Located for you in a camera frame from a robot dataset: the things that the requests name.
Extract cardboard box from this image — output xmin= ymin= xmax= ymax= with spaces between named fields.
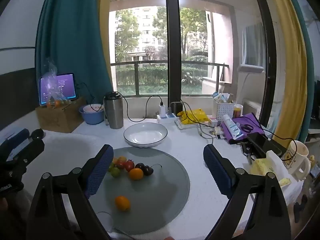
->
xmin=35 ymin=96 xmax=87 ymax=133

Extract black power bank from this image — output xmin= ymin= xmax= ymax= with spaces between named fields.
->
xmin=246 ymin=132 xmax=287 ymax=157

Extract blue bowl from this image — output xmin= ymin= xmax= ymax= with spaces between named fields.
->
xmin=79 ymin=104 xmax=105 ymax=125

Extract white paper stack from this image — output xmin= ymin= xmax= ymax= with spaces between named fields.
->
xmin=174 ymin=119 xmax=200 ymax=130

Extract grey cable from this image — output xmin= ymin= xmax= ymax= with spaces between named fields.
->
xmin=197 ymin=120 xmax=218 ymax=145

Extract yellow tissue pack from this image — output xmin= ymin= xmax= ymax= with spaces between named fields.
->
xmin=250 ymin=158 xmax=292 ymax=187

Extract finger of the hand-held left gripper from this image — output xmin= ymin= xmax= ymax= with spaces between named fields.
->
xmin=0 ymin=129 xmax=45 ymax=167

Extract steel thermos cup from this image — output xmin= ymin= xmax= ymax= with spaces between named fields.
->
xmin=103 ymin=91 xmax=124 ymax=130

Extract black window frame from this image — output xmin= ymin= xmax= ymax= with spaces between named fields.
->
xmin=165 ymin=0 xmax=182 ymax=110

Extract black charger cable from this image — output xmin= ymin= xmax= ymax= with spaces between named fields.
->
xmin=120 ymin=95 xmax=164 ymax=122

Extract keys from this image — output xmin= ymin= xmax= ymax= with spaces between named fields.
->
xmin=241 ymin=142 xmax=258 ymax=164

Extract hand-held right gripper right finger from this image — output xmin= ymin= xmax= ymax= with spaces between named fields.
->
xmin=203 ymin=144 xmax=292 ymax=240

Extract black adapter cable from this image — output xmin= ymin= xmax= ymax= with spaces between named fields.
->
xmin=170 ymin=101 xmax=298 ymax=160

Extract purple pouch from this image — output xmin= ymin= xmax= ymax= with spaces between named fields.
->
xmin=220 ymin=112 xmax=265 ymax=144

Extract white plate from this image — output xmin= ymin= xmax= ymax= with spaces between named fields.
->
xmin=123 ymin=122 xmax=168 ymax=148

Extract yellow curtain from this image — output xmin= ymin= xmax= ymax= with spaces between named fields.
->
xmin=264 ymin=0 xmax=308 ymax=143
xmin=97 ymin=0 xmax=113 ymax=85

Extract yellow plastic bag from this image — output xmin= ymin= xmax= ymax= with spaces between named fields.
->
xmin=178 ymin=108 xmax=210 ymax=125

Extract white basket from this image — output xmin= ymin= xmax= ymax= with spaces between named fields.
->
xmin=215 ymin=101 xmax=235 ymax=122

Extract balcony railing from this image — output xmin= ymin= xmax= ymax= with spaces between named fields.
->
xmin=110 ymin=61 xmax=229 ymax=97

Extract black scissors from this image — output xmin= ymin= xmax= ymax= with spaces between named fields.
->
xmin=236 ymin=123 xmax=253 ymax=133

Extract orange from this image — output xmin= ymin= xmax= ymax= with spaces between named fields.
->
xmin=115 ymin=196 xmax=131 ymax=211
xmin=129 ymin=168 xmax=144 ymax=181

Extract white power strip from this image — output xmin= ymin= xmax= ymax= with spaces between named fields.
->
xmin=157 ymin=112 xmax=178 ymax=124

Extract small white red box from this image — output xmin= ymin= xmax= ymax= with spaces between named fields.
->
xmin=209 ymin=117 xmax=223 ymax=128

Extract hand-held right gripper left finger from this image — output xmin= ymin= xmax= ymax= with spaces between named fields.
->
xmin=26 ymin=144 xmax=114 ymax=240

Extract white tube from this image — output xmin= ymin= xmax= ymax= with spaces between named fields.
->
xmin=222 ymin=114 xmax=244 ymax=140

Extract white mug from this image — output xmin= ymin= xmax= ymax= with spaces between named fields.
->
xmin=282 ymin=140 xmax=312 ymax=180

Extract clear plastic bag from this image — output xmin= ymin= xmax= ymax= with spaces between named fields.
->
xmin=41 ymin=59 xmax=72 ymax=109

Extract grey round placemat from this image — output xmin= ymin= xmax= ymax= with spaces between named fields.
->
xmin=87 ymin=147 xmax=190 ymax=235

